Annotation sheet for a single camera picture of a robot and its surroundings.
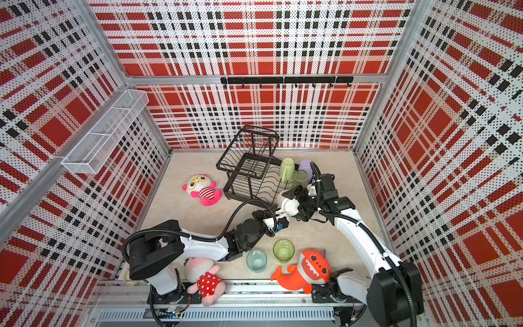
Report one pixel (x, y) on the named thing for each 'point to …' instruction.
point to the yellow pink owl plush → (201, 186)
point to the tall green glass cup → (300, 178)
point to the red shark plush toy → (313, 267)
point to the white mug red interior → (289, 206)
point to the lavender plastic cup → (305, 165)
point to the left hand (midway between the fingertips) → (278, 204)
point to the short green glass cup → (283, 250)
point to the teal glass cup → (257, 260)
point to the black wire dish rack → (247, 155)
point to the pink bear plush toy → (203, 272)
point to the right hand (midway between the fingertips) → (288, 201)
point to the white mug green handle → (287, 169)
